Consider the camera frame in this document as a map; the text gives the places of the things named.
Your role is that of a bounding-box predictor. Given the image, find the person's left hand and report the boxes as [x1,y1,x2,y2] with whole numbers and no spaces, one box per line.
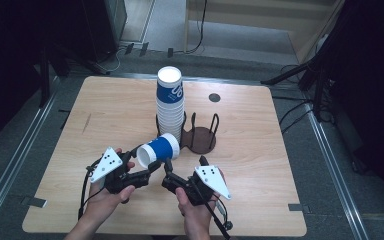
[83,148,137,223]

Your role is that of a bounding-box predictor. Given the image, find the white floor cable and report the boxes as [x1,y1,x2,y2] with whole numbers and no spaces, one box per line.
[102,45,128,73]

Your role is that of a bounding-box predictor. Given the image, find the stack of paper cups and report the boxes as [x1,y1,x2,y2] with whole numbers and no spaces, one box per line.
[155,65,186,144]

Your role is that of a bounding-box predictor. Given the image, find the dark cabinet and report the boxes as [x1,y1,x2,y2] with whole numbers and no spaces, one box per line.
[103,0,128,44]

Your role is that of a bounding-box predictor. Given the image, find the blue white paper cup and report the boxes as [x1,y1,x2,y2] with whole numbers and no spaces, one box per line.
[136,132,181,169]

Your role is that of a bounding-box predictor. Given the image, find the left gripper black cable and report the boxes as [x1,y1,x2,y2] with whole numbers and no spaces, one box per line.
[77,158,103,221]

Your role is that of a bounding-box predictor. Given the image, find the light wooden shelf unit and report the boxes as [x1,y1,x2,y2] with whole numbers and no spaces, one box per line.
[184,0,345,64]

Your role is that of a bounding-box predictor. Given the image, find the aluminium floor rail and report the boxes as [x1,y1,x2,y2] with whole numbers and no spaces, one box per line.
[304,102,370,240]
[0,75,62,228]

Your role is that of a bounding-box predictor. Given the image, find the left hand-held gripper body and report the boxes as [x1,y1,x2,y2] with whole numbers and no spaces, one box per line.
[89,147,133,195]

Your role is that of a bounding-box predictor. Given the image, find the person's right hand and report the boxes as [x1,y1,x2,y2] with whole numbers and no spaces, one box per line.
[175,169,228,232]

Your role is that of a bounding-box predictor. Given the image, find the dark brown cup holder rack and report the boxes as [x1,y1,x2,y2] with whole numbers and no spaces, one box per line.
[155,111,220,155]

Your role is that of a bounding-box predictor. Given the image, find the black metal stand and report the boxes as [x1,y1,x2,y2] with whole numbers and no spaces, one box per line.
[260,49,335,123]
[39,41,112,108]

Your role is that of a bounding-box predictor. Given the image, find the black floor cables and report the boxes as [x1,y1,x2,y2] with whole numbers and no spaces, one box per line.
[272,94,315,135]

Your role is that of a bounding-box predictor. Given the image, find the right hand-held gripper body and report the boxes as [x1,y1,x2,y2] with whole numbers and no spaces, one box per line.
[182,165,232,207]

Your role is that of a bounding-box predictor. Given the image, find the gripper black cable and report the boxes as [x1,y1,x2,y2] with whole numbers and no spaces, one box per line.
[77,158,103,221]
[189,179,235,240]

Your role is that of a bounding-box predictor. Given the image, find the dark curtain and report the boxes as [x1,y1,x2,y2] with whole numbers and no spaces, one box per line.
[0,0,109,154]
[326,0,384,214]

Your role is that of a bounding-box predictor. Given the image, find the grey tape strip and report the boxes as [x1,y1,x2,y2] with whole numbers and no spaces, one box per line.
[21,196,48,209]
[287,202,312,215]

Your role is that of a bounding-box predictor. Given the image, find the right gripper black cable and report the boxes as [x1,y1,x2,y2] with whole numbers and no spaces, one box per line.
[189,179,235,240]

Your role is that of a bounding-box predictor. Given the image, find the black hanging cable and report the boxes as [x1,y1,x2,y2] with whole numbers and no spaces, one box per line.
[182,0,209,55]

